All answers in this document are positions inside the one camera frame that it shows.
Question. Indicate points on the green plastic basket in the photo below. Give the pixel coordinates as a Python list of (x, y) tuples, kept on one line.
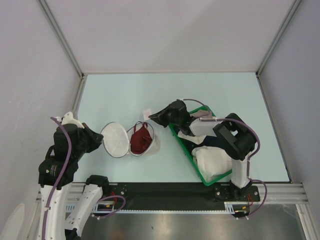
[(188, 143)]

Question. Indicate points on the white mesh laundry bag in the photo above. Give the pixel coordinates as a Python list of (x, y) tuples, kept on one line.
[(116, 140)]

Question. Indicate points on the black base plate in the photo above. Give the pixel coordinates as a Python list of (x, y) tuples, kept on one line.
[(181, 196)]

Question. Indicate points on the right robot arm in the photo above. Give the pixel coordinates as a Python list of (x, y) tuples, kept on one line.
[(239, 141)]

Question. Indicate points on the white bra in basket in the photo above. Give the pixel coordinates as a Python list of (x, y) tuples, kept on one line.
[(211, 162)]

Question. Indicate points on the light blue cable duct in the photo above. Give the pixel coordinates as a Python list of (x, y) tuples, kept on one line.
[(99, 208)]

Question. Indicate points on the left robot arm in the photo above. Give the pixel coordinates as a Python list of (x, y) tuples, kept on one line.
[(56, 175)]

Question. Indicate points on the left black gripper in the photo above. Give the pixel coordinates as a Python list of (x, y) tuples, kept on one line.
[(96, 138)]

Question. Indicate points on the beige bra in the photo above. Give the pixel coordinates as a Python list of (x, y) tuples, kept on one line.
[(202, 114)]

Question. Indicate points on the aluminium frame post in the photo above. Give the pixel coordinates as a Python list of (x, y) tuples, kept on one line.
[(44, 6), (278, 36)]

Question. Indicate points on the left aluminium frame post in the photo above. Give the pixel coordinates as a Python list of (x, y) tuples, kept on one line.
[(44, 6)]

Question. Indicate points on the dark red bra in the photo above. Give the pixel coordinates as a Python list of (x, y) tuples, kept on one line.
[(140, 139)]

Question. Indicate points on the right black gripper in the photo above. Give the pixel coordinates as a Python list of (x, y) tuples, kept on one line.
[(160, 117)]

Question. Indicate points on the navy blue garment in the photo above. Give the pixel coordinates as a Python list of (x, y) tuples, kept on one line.
[(211, 141)]

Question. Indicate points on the right aluminium frame post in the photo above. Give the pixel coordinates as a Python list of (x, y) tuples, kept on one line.
[(278, 36)]

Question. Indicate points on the white paper tag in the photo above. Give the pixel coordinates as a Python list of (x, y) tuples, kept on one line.
[(146, 114)]

